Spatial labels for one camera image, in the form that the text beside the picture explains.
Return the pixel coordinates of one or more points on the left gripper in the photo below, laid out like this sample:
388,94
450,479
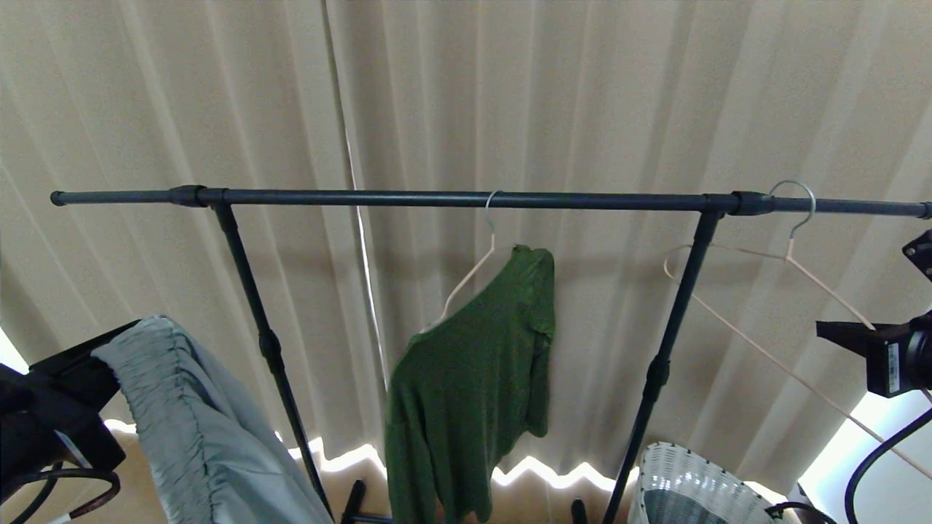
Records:
36,429

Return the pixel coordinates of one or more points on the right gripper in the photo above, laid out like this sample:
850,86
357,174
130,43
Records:
910,364

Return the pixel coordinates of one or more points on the black clothes rack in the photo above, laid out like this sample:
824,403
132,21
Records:
437,198

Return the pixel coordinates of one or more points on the white laundry basket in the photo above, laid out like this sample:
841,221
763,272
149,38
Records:
684,473

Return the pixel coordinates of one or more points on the pink clothes hanger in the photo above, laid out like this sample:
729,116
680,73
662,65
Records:
492,218
812,206

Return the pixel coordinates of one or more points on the green long-sleeved shirt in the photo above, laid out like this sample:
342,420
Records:
466,378

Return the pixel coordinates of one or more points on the beige curtain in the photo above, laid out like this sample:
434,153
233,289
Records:
510,87

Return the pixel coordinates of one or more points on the pale grey shorts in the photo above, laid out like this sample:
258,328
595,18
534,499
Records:
204,451

